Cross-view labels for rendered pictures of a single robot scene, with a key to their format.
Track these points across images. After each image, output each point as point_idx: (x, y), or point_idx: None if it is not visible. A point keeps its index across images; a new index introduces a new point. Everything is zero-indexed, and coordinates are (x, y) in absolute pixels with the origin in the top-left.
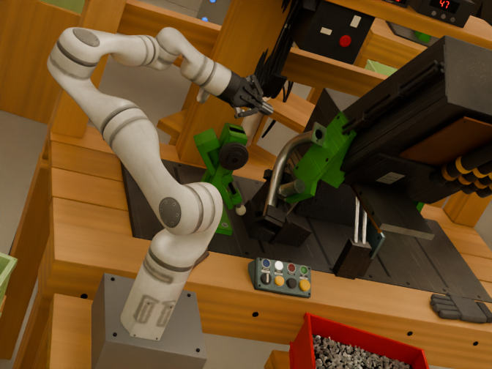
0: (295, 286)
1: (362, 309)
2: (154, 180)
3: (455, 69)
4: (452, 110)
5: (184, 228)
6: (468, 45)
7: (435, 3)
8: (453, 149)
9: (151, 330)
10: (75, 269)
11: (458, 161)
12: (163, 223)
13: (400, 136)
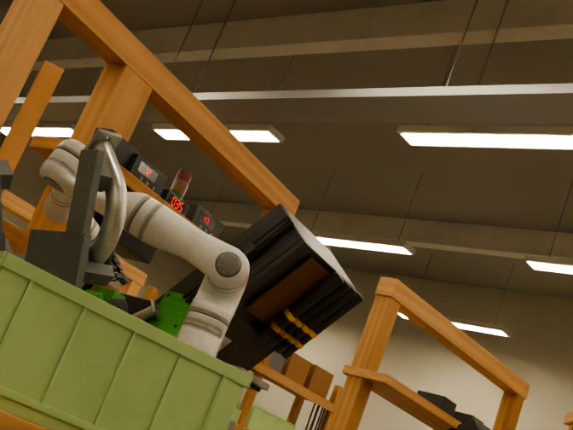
0: None
1: None
2: (205, 242)
3: (296, 224)
4: (303, 252)
5: (244, 275)
6: (291, 213)
7: (201, 218)
8: (286, 299)
9: None
10: None
11: (287, 310)
12: (220, 276)
13: (254, 286)
